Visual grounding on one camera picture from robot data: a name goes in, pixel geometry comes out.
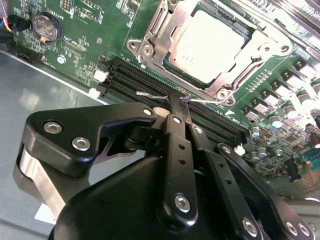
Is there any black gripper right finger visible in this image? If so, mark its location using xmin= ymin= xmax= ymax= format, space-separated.
xmin=179 ymin=99 xmax=316 ymax=240

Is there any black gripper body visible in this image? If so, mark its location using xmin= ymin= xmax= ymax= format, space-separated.
xmin=53 ymin=126 xmax=238 ymax=240

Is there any metal socket cover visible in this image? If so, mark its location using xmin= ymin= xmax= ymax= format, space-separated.
xmin=147 ymin=0 xmax=273 ymax=101

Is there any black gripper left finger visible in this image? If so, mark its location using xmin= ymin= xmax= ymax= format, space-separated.
xmin=12 ymin=94 xmax=200 ymax=227

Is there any silver CPU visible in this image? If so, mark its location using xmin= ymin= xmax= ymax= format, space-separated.
xmin=167 ymin=8 xmax=252 ymax=85

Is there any wire locking lever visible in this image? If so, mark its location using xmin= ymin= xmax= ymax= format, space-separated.
xmin=135 ymin=90 xmax=223 ymax=105

